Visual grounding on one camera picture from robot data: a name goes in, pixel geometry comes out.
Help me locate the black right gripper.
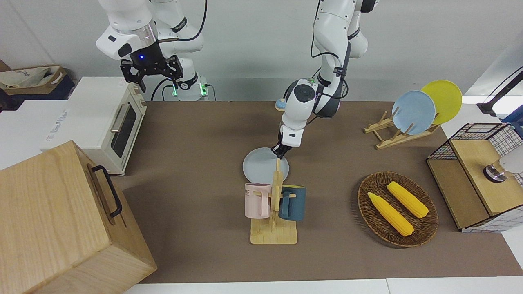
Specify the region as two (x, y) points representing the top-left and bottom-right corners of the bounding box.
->
(120, 41), (184, 93)

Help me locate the short yellow corn cob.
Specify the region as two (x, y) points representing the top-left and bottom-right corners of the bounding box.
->
(387, 181), (429, 219)

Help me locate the black right base cable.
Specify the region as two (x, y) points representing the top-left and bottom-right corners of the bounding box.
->
(150, 78), (177, 102)

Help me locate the gray plate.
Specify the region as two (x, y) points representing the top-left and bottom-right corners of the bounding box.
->
(242, 147), (289, 184)

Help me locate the wooden mug tree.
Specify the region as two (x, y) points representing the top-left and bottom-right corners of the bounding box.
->
(250, 158), (298, 245)

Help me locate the large wooden box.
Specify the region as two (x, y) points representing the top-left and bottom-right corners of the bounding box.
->
(0, 141), (158, 294)

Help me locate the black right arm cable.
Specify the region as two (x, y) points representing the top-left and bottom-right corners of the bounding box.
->
(157, 0), (208, 42)

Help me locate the wire grid storage box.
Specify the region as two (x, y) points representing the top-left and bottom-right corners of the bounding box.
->
(426, 122), (523, 233)

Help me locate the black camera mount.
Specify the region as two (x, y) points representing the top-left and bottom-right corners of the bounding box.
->
(477, 67), (523, 117)

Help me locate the pink mug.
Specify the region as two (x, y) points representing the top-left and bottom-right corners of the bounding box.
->
(245, 183), (272, 219)

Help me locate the round wicker basket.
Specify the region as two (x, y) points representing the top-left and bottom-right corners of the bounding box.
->
(358, 171), (439, 248)

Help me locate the white toaster oven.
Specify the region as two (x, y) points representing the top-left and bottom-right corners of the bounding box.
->
(41, 77), (148, 176)

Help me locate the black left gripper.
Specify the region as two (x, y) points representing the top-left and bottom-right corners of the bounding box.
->
(271, 140), (296, 160)

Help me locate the dark blue crate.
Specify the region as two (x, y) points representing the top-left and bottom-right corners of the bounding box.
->
(0, 78), (76, 111)

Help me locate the blue clamp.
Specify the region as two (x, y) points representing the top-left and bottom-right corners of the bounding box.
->
(502, 104), (523, 137)

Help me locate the long yellow corn cob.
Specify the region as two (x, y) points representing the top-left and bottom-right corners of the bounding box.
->
(368, 192), (414, 237)

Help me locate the light blue plate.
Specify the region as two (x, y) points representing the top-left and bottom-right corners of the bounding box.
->
(392, 91), (436, 135)

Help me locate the wooden dish rack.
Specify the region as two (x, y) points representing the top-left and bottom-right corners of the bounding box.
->
(364, 108), (441, 150)

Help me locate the yellow plate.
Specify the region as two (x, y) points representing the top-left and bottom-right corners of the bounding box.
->
(421, 80), (463, 125)

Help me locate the dark blue mug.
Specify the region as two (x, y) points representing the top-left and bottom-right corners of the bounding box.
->
(279, 185), (306, 222)

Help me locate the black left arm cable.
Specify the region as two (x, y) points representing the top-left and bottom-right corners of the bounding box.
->
(311, 37), (353, 102)

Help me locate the brown table mat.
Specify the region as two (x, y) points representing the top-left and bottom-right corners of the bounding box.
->
(110, 101), (523, 284)

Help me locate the white printed box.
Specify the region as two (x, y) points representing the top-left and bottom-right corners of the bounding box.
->
(0, 100), (82, 170)

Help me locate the brown paper bag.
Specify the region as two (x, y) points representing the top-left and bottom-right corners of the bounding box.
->
(0, 65), (68, 96)

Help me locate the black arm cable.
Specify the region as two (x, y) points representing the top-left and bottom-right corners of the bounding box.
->
(157, 0), (208, 42)
(311, 37), (353, 102)

